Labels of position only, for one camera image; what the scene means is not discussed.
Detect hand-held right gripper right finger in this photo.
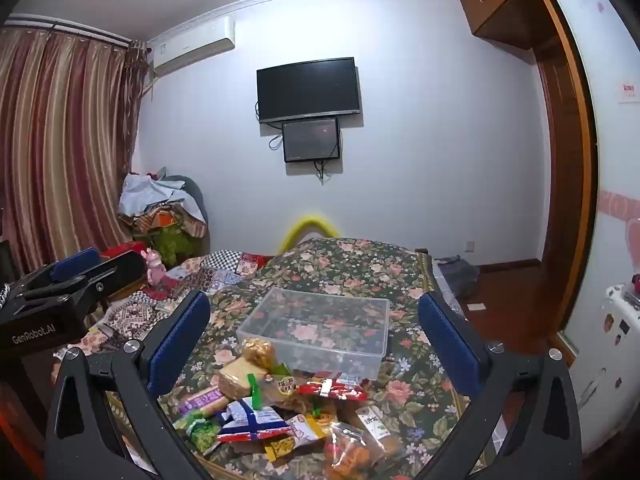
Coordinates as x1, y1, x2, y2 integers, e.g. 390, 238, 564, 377
417, 291, 583, 480

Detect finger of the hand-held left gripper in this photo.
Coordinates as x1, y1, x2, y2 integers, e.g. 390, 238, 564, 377
22, 250, 149, 311
20, 247, 103, 291

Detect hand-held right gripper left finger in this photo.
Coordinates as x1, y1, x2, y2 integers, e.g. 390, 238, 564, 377
45, 290, 213, 480

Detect puffed snack clear bag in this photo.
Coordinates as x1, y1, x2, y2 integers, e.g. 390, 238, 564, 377
242, 338, 278, 369

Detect green snack packet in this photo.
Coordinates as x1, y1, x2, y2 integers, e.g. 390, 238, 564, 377
172, 412, 224, 456

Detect blue and white snack packet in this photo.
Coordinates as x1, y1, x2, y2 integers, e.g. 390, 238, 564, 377
215, 397, 292, 444

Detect biscuit packet round label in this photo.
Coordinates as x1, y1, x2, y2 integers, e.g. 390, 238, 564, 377
262, 373, 306, 409

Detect red snack packet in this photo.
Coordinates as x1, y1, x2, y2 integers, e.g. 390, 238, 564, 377
295, 379, 370, 402

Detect clear plastic storage box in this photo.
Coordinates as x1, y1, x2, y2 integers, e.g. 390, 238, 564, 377
235, 287, 391, 379

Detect orange fried snack clear bag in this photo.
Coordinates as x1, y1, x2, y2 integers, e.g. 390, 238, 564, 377
323, 422, 386, 480

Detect pink plush toy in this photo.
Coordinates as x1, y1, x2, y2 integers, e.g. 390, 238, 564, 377
141, 248, 167, 287

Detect green patterned fabric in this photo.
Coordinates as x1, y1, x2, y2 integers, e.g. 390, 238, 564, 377
149, 224, 202, 267

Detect purple snack packet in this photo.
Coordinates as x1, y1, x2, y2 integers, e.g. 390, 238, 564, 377
177, 387, 229, 416

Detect clear cookie bag green strip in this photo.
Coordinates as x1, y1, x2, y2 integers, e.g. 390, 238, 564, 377
218, 359, 266, 411

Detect grey bag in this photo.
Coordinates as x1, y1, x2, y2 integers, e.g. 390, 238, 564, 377
433, 255, 481, 299

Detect pile of clothes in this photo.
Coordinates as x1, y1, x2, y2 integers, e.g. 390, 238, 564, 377
117, 172, 209, 241

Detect patchwork quilt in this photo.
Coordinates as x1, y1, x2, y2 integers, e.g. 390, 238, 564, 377
54, 248, 274, 362

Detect dark grey chair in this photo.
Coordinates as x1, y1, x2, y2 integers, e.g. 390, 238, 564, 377
165, 175, 211, 256

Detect biscuit packet green label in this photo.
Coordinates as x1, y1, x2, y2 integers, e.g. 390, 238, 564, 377
355, 404, 404, 454

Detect dark floral bedspread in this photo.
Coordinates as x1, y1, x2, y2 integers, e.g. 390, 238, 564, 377
159, 237, 482, 480

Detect striped brown curtain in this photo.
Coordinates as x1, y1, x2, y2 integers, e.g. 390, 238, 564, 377
0, 27, 147, 281

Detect yellow snack packet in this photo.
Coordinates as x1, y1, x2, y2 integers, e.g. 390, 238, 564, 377
263, 437, 299, 461

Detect pink and white snack packet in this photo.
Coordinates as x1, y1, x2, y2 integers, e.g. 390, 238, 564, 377
289, 412, 334, 446

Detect small white fridge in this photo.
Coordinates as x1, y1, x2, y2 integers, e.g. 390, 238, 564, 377
564, 283, 640, 457

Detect yellow foam tube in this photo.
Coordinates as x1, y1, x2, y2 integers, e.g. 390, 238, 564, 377
279, 214, 339, 254

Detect white air conditioner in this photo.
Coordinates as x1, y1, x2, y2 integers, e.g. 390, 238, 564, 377
148, 16, 236, 79

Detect white sliding door pink stickers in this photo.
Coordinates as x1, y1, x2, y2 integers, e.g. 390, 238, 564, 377
544, 0, 640, 458

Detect wooden overhead cabinet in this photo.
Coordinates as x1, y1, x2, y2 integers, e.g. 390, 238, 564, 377
458, 0, 557, 52

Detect wooden door frame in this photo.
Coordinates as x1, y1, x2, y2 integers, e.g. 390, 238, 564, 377
529, 0, 599, 343

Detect small black wall monitor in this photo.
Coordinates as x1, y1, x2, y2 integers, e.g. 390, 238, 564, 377
281, 117, 342, 164

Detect white curtain rail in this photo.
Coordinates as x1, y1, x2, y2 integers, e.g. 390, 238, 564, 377
4, 14, 132, 47

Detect large black wall television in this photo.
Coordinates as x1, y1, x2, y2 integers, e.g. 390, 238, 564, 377
256, 57, 362, 125

